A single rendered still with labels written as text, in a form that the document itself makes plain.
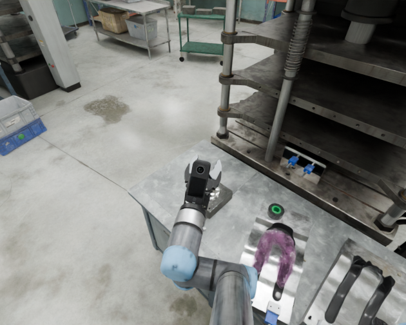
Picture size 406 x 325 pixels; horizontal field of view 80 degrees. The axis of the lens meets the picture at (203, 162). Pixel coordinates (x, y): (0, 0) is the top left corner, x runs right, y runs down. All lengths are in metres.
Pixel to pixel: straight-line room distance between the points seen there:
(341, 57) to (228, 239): 1.04
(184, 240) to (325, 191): 1.27
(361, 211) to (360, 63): 0.83
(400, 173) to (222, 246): 1.01
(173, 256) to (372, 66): 1.16
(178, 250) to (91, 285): 1.73
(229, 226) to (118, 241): 1.24
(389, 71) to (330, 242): 0.84
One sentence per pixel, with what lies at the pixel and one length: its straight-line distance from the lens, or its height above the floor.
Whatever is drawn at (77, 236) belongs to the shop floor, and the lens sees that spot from 2.51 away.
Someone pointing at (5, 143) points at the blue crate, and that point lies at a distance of 3.71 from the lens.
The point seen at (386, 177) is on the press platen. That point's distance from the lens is 1.58.
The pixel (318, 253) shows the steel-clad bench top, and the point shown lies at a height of 0.80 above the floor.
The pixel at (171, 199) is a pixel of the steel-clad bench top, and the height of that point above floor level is 0.80.
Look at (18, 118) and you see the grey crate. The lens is 3.70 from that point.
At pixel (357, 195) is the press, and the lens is 1.79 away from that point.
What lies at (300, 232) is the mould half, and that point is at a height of 0.91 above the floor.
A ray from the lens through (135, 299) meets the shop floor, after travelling 2.11.
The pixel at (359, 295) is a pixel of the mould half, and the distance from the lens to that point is 1.29.
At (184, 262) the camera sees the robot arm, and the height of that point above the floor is 1.47.
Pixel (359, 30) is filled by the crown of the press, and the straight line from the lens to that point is 1.59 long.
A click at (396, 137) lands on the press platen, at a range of 1.43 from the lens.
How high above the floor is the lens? 1.97
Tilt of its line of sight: 44 degrees down
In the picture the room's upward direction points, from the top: straight up
